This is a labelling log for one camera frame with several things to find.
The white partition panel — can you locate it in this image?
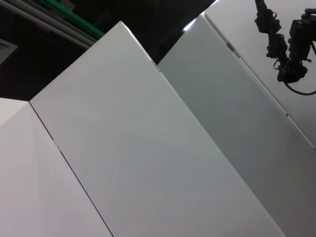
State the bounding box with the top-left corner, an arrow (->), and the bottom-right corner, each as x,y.
0,97 -> 115,237
157,13 -> 316,237
204,0 -> 316,150
29,20 -> 287,237

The green ceiling pipe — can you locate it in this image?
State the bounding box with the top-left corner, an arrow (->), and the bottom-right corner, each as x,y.
40,0 -> 106,41

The grey ceiling pipe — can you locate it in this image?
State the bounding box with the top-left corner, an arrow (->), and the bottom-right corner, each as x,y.
0,1 -> 97,49

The black rig cable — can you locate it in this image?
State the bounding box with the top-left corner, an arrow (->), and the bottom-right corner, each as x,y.
283,80 -> 316,96

